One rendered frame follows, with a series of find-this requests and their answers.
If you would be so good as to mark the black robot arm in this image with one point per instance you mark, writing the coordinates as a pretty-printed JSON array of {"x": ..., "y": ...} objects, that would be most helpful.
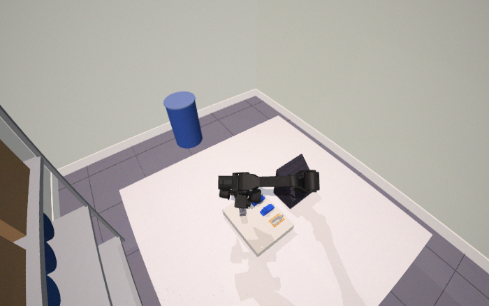
[{"x": 242, "y": 183}]

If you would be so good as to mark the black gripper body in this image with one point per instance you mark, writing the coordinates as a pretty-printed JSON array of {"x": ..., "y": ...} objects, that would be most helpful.
[{"x": 255, "y": 194}]

